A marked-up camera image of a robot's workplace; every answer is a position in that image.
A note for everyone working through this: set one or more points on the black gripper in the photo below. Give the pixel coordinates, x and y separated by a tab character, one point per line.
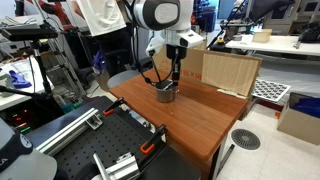
175	53

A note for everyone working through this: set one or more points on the black and white marker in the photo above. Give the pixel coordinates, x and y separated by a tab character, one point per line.
167	86

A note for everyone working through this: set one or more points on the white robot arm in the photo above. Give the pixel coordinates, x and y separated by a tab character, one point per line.
173	17

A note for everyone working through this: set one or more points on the small steel pot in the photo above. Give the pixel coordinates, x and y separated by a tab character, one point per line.
165	96

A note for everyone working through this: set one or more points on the grey office chair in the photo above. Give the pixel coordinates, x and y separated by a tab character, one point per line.
128	71

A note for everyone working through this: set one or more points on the wooden table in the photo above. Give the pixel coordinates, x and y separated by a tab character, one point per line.
197	121

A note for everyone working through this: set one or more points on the brown cardboard backdrop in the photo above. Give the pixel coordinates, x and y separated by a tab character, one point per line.
233	74

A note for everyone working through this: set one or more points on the left black orange clamp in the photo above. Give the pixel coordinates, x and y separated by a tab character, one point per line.
114	105

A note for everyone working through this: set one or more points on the black orange clamp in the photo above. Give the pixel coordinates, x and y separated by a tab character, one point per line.
114	105
149	145

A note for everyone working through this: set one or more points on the right black orange clamp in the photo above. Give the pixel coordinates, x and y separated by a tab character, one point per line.
149	145

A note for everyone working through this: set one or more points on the black perforated breadboard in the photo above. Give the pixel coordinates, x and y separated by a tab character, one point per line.
118	135

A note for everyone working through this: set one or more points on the person in white shirt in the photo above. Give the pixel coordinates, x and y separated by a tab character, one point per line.
106	23

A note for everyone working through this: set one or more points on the round floor drain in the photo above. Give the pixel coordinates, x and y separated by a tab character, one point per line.
245	139

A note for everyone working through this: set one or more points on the small wooden box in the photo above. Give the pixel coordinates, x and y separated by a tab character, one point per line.
262	36

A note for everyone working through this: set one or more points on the checkerboard calibration board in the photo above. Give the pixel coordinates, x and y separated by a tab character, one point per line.
271	91

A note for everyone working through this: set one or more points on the white background table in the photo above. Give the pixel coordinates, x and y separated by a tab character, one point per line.
279	44

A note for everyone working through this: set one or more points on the cardboard box with blue cloth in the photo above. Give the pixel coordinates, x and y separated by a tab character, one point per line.
299	124

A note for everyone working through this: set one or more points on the short aluminium extrusion bracket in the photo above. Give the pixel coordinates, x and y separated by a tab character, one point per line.
125	168

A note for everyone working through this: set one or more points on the long aluminium extrusion rail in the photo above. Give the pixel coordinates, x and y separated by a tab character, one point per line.
89	120

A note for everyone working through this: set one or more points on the black camera on tripod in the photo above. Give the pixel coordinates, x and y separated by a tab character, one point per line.
33	35

